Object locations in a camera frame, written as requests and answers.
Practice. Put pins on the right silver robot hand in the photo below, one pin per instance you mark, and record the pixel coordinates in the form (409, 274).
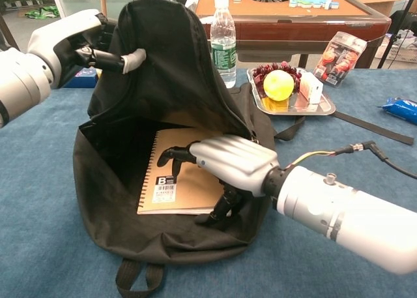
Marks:
(238, 161)

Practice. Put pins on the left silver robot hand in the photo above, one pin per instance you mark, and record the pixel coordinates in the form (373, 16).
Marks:
(58, 34)

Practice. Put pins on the brown spiral notebook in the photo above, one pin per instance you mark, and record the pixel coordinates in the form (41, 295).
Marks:
(195, 193)

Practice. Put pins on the black fabric backpack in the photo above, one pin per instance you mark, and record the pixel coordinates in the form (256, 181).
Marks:
(169, 66)

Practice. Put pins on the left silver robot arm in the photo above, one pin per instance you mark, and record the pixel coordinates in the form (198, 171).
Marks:
(19, 83)

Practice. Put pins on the green cloth pile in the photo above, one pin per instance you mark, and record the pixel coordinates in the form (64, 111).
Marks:
(40, 12)

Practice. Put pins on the dark slanted table leg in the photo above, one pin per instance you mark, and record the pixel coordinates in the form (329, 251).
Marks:
(8, 34)

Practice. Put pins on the blue rectangular box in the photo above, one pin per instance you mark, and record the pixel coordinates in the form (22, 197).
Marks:
(84, 78)

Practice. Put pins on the metal tray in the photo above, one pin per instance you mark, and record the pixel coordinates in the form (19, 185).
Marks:
(293, 109)

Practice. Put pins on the yellow ball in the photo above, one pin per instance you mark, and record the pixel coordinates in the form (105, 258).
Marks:
(278, 84)

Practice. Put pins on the red grape bunch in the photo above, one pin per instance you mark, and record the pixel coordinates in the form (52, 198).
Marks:
(260, 70)

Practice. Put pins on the small white pink box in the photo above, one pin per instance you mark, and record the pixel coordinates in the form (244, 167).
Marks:
(311, 87)

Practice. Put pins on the blue table cloth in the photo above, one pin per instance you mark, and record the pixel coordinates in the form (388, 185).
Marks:
(342, 131)

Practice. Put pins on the clear water bottle green label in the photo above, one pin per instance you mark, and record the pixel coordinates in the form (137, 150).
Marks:
(226, 34)

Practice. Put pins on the brown mahjong table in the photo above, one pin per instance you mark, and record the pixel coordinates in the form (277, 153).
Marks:
(277, 27)

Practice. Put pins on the clear plastic blister package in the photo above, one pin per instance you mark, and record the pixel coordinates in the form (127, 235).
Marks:
(340, 58)

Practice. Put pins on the blue snack packet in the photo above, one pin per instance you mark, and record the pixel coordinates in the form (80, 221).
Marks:
(400, 110)

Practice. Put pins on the white plastic basket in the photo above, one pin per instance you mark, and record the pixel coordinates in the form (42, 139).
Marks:
(399, 53)

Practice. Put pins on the black tripod stand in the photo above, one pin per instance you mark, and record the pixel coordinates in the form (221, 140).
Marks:
(395, 27)

